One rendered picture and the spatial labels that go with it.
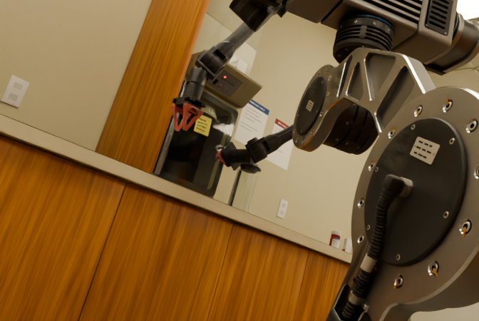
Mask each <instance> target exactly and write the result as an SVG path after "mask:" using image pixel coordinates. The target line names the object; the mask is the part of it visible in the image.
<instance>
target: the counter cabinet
mask: <svg viewBox="0 0 479 321"><path fill-rule="evenodd" d="M349 266H350V264H348V263H345V262H342V261H340V260H337V259H334V258H331V257H329V256H327V255H323V254H321V253H318V252H316V251H313V250H310V249H308V248H304V247H302V246H300V245H297V244H294V243H291V242H289V241H286V240H283V239H281V238H278V237H275V236H273V235H270V234H267V233H264V232H262V231H259V230H256V229H254V228H251V227H248V226H246V225H243V224H241V223H237V222H235V221H233V220H229V219H227V218H223V217H222V216H219V215H216V214H214V213H210V212H208V211H206V210H203V209H200V208H197V207H195V206H192V205H189V204H187V203H184V202H181V201H179V200H176V199H173V198H170V197H167V196H166V195H162V194H159V193H156V192H154V191H152V190H148V189H147V188H143V187H141V186H139V185H135V184H133V183H129V182H128V181H125V180H122V179H120V178H116V177H114V176H111V175H108V174H106V173H103V172H100V171H98V170H95V169H92V168H89V167H87V166H84V165H81V164H79V163H76V162H73V161H71V160H68V159H66V158H62V157H60V156H57V155H54V154H52V153H49V152H47V151H43V150H41V149H39V148H35V147H33V146H30V145H28V144H25V143H22V142H20V141H17V140H14V139H12V138H9V137H6V136H3V135H1V134H0V321H325V320H326V318H327V315H328V314H329V311H330V309H331V306H332V305H333V303H334V300H335V298H336V295H337V293H338V291H339V288H340V287H341V284H342V282H343V280H344V278H345V275H346V273H347V271H348V269H349Z"/></svg>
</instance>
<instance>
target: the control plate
mask: <svg viewBox="0 0 479 321"><path fill-rule="evenodd" d="M224 76H226V78H224ZM215 79H217V80H218V82H217V83H216V84H213V83H212V82H213V81H214V80H215ZM215 79H214V80H213V81H212V80H208V81H207V80H206V82H205V83H208V84H209V85H211V86H212V87H214V88H216V89H217V90H218V91H221V92H222V93H224V94H225V95H227V96H229V97H230V96H231V95H232V94H233V93H234V92H235V91H236V90H237V89H238V88H239V87H240V86H241V85H242V84H243V82H241V81H240V80H238V79H236V78H235V77H234V76H232V75H230V74H229V73H228V72H226V71H224V70H223V71H222V72H221V73H220V74H219V75H218V76H217V77H216V78H215ZM231 81H234V82H233V83H232V82H231ZM220 84H222V85H221V86H220ZM224 86H226V88H224ZM228 89H230V90H229V91H228Z"/></svg>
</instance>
